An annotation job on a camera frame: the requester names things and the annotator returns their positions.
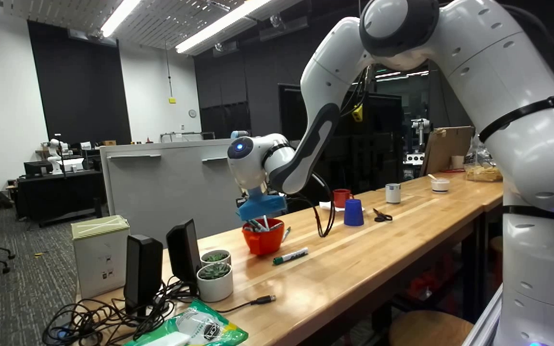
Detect black handled scissors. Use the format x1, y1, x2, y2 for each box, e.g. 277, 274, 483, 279
371, 206, 394, 226

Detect cardboard box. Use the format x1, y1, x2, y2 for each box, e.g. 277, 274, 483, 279
423, 126, 475, 178

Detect tangled black cables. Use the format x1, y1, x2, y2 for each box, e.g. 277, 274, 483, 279
40, 281, 186, 346

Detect thick marker with green cap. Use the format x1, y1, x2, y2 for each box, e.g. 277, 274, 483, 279
271, 247, 309, 268

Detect clear plastic bag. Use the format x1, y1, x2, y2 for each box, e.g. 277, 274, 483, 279
463, 137, 504, 185

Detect green plastic package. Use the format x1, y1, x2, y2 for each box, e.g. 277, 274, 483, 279
121, 299, 250, 346

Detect dark red mug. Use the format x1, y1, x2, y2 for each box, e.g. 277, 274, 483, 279
331, 187, 354, 210

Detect white bowl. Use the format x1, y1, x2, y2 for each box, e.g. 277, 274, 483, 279
429, 178, 452, 195

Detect blue plastic cup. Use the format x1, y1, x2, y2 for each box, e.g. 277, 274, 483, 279
342, 199, 365, 229

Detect white box with yellow top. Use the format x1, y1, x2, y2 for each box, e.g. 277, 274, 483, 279
69, 214, 132, 301

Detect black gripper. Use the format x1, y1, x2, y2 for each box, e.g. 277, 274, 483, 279
246, 214, 281, 235

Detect black desk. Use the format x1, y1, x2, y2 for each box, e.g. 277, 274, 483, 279
13, 168, 106, 228

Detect ceiling light strip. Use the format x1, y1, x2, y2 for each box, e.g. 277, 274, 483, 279
173, 0, 273, 56
98, 0, 142, 39

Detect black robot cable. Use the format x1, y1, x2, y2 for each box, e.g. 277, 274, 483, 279
309, 172, 338, 241

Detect black USB cable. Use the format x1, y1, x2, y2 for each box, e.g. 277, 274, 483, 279
217, 295, 277, 316

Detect white paper sheet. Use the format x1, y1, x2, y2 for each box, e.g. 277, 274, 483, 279
317, 201, 369, 214

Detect white plant pot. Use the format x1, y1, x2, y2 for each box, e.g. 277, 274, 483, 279
194, 262, 234, 304
200, 249, 233, 270

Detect red bowl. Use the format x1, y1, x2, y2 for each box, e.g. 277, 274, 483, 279
240, 218, 286, 260

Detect round wooden stool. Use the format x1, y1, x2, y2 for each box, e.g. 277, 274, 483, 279
388, 310, 475, 346

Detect black panel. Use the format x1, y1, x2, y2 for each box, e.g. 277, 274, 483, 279
277, 83, 408, 214

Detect black speaker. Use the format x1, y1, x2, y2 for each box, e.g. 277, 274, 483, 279
123, 233, 165, 316
163, 218, 204, 289

